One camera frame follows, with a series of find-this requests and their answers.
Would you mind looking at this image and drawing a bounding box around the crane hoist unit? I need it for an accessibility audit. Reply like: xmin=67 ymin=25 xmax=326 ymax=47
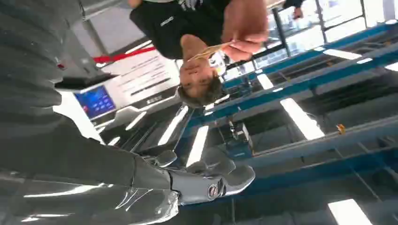
xmin=217 ymin=121 xmax=254 ymax=160

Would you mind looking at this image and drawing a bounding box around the red barrier tape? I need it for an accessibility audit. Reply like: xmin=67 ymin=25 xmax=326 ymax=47
xmin=92 ymin=46 xmax=157 ymax=64

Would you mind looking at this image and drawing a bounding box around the person's hand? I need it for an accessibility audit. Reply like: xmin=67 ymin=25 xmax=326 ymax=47
xmin=221 ymin=0 xmax=270 ymax=62

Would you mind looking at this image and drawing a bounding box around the long ceiling light panel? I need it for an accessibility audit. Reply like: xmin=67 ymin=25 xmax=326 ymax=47
xmin=322 ymin=48 xmax=363 ymax=61
xmin=185 ymin=125 xmax=210 ymax=167
xmin=327 ymin=198 xmax=374 ymax=225
xmin=157 ymin=105 xmax=190 ymax=147
xmin=257 ymin=73 xmax=275 ymax=91
xmin=279 ymin=98 xmax=326 ymax=141

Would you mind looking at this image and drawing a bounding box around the person in background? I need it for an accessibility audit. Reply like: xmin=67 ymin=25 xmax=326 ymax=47
xmin=282 ymin=0 xmax=306 ymax=20

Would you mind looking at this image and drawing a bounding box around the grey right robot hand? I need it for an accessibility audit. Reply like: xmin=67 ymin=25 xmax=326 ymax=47
xmin=0 ymin=116 xmax=256 ymax=225

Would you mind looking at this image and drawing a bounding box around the white kiosk housing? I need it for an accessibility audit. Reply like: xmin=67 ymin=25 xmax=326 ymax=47
xmin=53 ymin=83 xmax=190 ymax=147

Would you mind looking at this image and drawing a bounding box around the ribbed grey right arm sleeve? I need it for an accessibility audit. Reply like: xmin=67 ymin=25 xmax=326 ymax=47
xmin=0 ymin=0 xmax=82 ymax=139

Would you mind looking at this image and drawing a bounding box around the white sign board with text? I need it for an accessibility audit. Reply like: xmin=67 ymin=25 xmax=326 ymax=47
xmin=102 ymin=49 xmax=182 ymax=108

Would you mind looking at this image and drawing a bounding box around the blue overhead crane beam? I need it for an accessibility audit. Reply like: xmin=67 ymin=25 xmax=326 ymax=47
xmin=186 ymin=43 xmax=398 ymax=128
xmin=178 ymin=115 xmax=398 ymax=212
xmin=223 ymin=23 xmax=398 ymax=90

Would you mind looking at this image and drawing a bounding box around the blue display screen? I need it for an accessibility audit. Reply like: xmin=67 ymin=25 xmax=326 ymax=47
xmin=74 ymin=85 xmax=116 ymax=120

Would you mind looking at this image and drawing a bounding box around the white badge on lanyard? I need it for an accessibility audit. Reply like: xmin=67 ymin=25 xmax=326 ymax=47
xmin=207 ymin=51 xmax=228 ymax=76

